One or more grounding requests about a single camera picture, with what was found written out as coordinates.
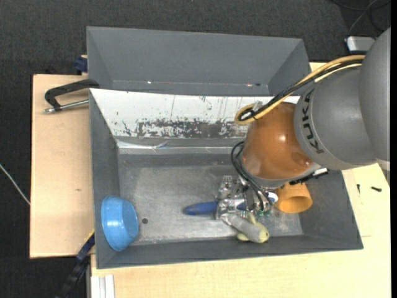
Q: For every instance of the grey and yellow toy animal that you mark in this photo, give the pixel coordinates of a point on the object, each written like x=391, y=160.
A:
x=250, y=228

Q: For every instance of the grey metal bin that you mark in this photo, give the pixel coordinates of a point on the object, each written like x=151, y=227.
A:
x=173, y=178

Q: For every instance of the orange cup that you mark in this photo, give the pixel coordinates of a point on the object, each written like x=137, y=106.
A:
x=293, y=201

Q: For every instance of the blue bowl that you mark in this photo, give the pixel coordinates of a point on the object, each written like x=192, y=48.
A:
x=119, y=222

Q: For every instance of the pale wood board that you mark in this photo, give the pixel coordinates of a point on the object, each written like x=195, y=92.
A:
x=60, y=166

